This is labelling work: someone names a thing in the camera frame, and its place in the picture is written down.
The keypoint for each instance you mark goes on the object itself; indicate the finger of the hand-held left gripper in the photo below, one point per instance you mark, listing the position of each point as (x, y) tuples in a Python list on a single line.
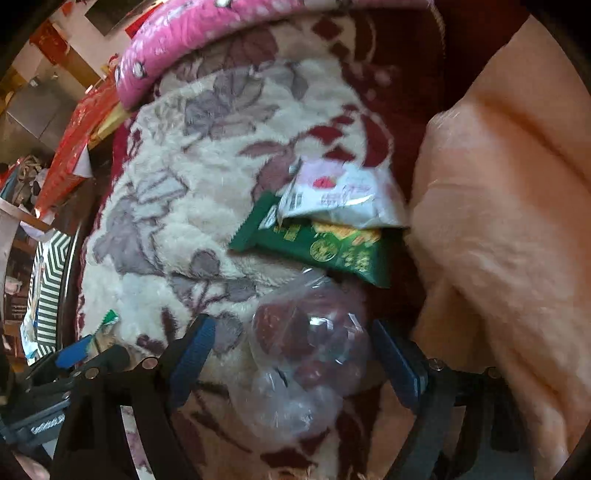
[(74, 353), (113, 357)]

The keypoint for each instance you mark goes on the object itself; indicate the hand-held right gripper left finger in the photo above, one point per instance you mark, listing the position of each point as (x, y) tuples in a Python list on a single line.
[(194, 355)]

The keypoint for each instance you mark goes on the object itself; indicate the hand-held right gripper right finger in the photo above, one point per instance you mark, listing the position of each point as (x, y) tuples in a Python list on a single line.
[(397, 364)]

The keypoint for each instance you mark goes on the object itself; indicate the green white snack packet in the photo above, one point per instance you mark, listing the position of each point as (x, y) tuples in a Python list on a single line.
[(107, 323)]

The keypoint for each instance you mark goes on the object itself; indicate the white tray with striped rim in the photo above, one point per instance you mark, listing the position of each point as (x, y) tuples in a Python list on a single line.
[(51, 286)]

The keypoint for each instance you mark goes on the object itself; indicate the clear bag of red dates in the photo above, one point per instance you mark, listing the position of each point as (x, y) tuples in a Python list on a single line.
[(295, 332)]

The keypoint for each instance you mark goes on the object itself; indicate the green bar snack packet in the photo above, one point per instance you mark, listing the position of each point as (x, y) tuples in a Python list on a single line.
[(323, 251)]

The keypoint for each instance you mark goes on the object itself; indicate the floral plush blanket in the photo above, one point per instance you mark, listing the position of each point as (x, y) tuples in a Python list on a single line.
[(184, 194)]

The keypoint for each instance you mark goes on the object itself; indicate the white paper sheet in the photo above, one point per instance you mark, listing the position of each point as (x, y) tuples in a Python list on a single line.
[(82, 166)]

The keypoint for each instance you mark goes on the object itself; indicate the peach cloth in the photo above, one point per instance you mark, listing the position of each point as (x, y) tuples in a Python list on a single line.
[(508, 184)]

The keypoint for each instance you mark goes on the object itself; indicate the red embroidered cloth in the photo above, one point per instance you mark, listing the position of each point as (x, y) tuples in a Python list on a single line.
[(74, 138)]

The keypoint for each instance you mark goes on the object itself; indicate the pink patterned pillow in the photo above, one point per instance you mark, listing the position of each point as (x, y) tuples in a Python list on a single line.
[(184, 46)]

